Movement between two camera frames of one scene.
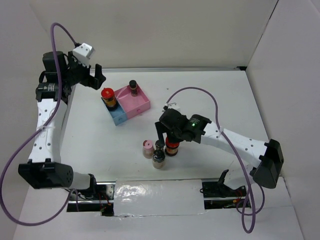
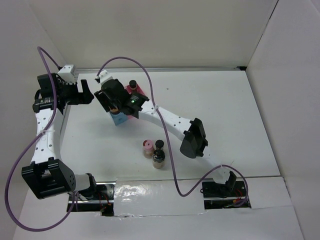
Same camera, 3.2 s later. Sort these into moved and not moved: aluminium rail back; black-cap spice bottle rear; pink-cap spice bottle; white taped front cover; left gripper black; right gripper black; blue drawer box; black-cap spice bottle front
Moved: left gripper black; right gripper black
Not moved: blue drawer box; white taped front cover; black-cap spice bottle front; aluminium rail back; pink-cap spice bottle; black-cap spice bottle rear
